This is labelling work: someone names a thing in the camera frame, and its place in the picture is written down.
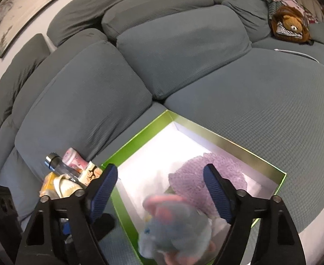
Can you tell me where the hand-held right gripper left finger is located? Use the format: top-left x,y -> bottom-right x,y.
15,163 -> 119,265

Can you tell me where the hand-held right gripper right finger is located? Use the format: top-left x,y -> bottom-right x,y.
203,163 -> 307,265

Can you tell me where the yellow and white towel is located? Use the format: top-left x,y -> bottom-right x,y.
53,175 -> 85,199

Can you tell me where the grey and pink plush toy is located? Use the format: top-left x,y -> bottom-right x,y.
138,195 -> 216,265

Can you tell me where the green cardboard box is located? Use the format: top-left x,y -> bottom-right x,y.
100,110 -> 287,265

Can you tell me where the cream patterned box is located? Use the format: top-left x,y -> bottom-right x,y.
79,162 -> 104,187

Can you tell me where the purple knitted cloth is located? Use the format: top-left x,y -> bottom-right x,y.
168,152 -> 248,219

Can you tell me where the pink bottle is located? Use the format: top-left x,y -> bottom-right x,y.
62,148 -> 92,177

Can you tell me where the glass bottle with metal cap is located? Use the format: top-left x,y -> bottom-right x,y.
45,153 -> 79,182

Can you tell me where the grey sofa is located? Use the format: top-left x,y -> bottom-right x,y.
0,0 -> 324,265

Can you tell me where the brown teddy bear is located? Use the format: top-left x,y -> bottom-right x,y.
271,6 -> 313,45

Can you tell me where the framed ink landscape painting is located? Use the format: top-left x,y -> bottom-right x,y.
0,0 -> 88,58

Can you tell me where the white cable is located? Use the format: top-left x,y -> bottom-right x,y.
274,48 -> 319,61

